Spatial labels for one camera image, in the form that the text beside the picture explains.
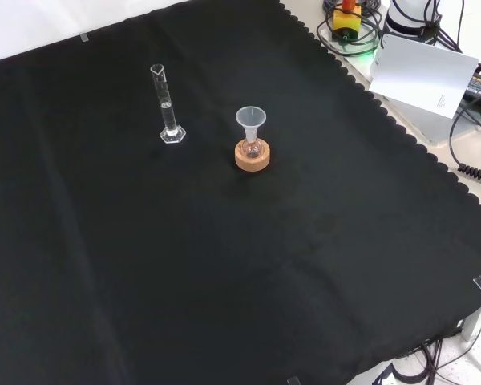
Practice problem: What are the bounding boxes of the clear glass graduated cylinder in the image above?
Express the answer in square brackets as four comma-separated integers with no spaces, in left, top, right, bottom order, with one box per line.
[149,63,187,144]

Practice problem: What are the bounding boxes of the cork ring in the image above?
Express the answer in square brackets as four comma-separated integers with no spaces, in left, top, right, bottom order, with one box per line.
[234,139,272,173]

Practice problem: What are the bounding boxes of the grey base plate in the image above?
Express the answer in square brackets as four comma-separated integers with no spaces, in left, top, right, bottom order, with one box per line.
[368,51,466,145]

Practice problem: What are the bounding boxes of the black cloth with scalloped edge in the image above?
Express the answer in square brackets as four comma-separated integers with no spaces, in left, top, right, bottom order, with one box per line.
[0,0,481,385]

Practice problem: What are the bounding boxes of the small round-bottom glass flask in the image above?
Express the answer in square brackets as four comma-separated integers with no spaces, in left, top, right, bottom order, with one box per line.
[242,134,262,160]

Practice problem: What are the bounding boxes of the pale board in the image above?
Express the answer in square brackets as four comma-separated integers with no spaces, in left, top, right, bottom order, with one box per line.
[367,34,481,120]

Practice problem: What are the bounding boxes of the grey metal bench leg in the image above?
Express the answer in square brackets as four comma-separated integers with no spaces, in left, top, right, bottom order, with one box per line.
[460,302,481,342]

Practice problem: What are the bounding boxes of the clear plastic funnel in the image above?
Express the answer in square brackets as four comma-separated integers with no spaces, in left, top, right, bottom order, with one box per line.
[235,106,268,140]

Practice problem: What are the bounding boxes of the yellow stop button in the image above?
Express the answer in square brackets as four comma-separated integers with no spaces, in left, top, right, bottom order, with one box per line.
[331,0,362,43]

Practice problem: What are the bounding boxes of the black looped cable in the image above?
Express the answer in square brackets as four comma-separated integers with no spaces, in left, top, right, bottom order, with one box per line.
[316,0,384,57]

